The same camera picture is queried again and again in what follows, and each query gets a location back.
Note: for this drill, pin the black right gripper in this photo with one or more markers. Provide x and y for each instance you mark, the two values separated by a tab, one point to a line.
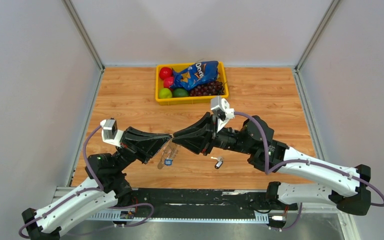
199	142

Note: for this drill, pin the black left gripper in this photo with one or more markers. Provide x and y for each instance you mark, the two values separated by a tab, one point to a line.
142	144

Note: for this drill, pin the black tag key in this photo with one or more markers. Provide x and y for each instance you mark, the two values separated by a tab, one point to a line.
219	161

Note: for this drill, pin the silver metal key holder plate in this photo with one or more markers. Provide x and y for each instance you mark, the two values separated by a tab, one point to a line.
170	151

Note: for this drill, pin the blue tag key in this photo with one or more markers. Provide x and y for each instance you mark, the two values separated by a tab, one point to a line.
168	162

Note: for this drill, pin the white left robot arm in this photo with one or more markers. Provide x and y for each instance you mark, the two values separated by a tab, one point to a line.
105	186

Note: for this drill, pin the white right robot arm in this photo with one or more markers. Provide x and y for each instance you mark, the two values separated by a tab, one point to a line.
346	188

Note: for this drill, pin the yellow plastic bin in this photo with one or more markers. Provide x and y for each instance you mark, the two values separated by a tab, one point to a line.
187	99

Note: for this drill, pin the dark green lime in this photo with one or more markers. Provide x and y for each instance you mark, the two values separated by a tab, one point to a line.
180	93

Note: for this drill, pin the purple grape bunch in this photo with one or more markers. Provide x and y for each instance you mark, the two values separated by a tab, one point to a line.
214	88

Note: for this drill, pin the light green apple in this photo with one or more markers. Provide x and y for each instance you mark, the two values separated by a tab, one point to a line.
165	93

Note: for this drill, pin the blue Doritos chip bag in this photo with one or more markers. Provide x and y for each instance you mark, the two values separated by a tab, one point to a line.
197	74

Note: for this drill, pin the pink red apple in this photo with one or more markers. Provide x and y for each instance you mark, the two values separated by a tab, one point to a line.
168	82

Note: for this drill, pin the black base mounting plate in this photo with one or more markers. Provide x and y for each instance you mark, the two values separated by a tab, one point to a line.
202	203

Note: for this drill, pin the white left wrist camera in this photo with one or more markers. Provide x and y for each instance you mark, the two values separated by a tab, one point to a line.
110	133

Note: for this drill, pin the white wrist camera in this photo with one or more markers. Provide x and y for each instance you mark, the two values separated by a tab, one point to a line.
110	133
222	111

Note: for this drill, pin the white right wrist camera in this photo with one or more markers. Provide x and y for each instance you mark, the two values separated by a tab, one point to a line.
222	111

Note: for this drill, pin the slotted aluminium cable duct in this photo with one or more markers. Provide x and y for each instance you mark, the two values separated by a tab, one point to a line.
115	216

